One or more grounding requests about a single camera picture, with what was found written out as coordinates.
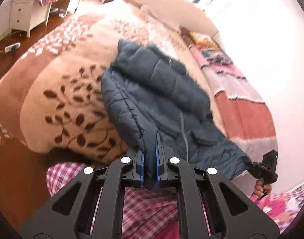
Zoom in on dark quilted puffer jacket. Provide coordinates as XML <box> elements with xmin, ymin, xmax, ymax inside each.
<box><xmin>101</xmin><ymin>39</ymin><xmax>250</xmax><ymax>189</ymax></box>

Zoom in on pink plaid pajama clothing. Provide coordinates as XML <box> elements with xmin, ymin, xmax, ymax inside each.
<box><xmin>46</xmin><ymin>162</ymin><xmax>304</xmax><ymax>238</ymax></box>

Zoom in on person right hand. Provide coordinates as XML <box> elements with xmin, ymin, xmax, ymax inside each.
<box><xmin>252</xmin><ymin>178</ymin><xmax>272</xmax><ymax>197</ymax></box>

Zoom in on red pink patchwork quilt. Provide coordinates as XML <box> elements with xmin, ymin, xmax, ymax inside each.
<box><xmin>180</xmin><ymin>27</ymin><xmax>278</xmax><ymax>161</ymax></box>

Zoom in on beige leaf pattern blanket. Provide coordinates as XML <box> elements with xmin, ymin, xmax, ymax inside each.
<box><xmin>0</xmin><ymin>0</ymin><xmax>212</xmax><ymax>165</ymax></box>

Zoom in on beige padded headboard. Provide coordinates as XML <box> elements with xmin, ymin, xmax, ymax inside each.
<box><xmin>123</xmin><ymin>0</ymin><xmax>219</xmax><ymax>38</ymax></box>

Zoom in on white power strip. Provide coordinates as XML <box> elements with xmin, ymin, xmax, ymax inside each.
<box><xmin>4</xmin><ymin>42</ymin><xmax>20</xmax><ymax>53</ymax></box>

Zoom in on white nightstand with plaid cloth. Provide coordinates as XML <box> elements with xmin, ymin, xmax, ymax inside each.
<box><xmin>8</xmin><ymin>0</ymin><xmax>87</xmax><ymax>38</ymax></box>

